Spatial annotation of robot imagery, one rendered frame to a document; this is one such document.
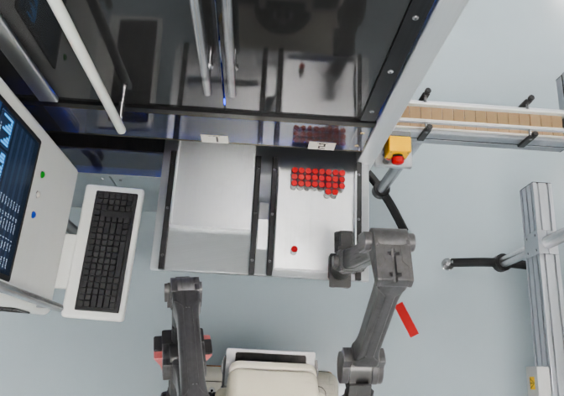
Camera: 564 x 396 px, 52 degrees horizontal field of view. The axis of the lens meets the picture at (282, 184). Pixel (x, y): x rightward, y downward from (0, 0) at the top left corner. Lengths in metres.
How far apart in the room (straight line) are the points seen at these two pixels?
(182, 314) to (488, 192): 2.10
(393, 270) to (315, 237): 0.72
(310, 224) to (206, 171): 0.39
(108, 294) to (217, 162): 0.55
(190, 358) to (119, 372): 1.58
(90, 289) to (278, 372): 0.80
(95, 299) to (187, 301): 0.69
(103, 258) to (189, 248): 0.29
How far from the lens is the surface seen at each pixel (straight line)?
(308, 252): 1.88
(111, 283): 1.96
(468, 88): 3.29
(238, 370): 1.39
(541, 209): 2.54
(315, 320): 2.74
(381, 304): 1.26
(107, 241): 1.99
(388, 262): 1.20
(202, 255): 1.88
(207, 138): 1.84
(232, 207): 1.91
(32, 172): 1.72
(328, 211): 1.92
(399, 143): 1.88
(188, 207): 1.92
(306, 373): 1.39
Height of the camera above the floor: 2.71
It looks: 71 degrees down
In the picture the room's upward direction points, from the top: 10 degrees clockwise
